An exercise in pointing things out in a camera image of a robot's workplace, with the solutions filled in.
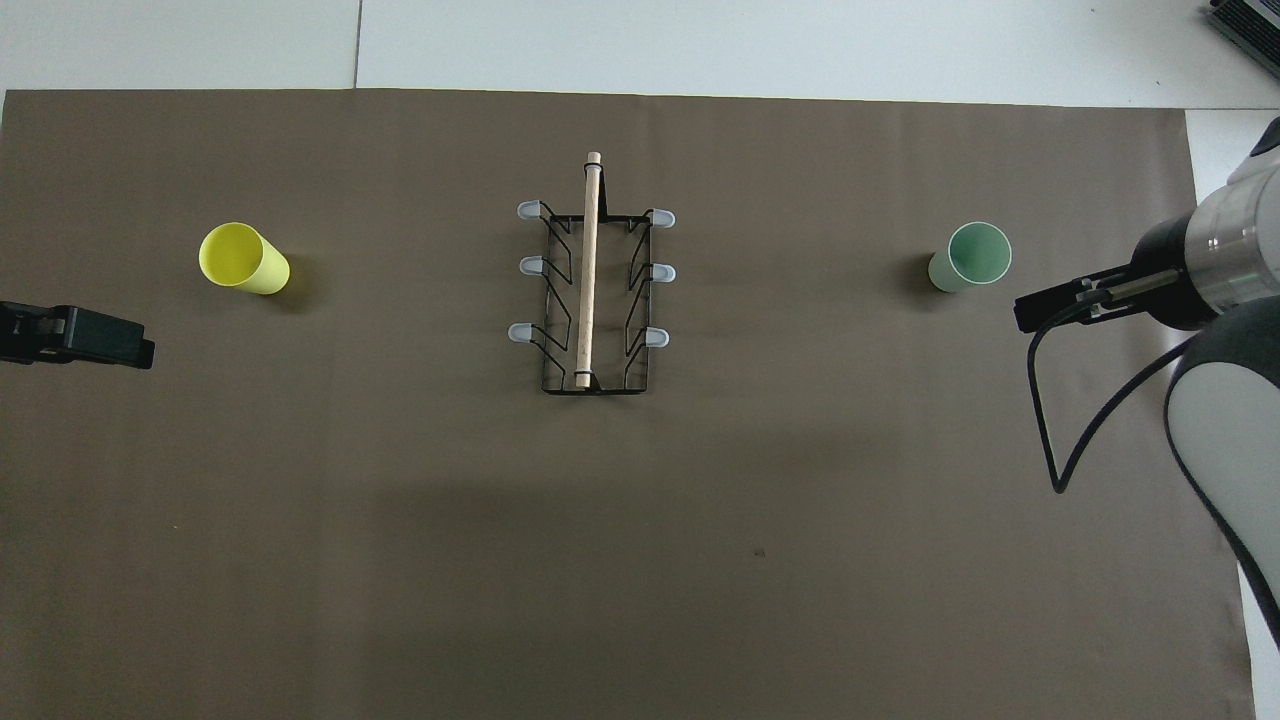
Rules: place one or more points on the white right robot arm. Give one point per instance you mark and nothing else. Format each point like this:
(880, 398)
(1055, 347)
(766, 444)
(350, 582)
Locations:
(1240, 240)

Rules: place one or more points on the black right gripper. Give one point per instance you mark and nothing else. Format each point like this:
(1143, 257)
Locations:
(1165, 270)

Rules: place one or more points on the pale green plastic cup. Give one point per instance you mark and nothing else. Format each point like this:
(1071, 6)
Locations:
(975, 255)

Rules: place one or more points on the brown paper table mat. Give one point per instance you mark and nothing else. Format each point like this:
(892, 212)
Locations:
(400, 550)

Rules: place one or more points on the dark grey ribbed device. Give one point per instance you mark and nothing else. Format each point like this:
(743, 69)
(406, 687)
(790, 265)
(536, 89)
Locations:
(1250, 20)

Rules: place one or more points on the yellow plastic cup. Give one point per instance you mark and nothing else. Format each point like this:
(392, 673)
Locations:
(235, 255)

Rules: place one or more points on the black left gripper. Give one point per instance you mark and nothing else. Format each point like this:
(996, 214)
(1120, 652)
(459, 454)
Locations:
(30, 335)

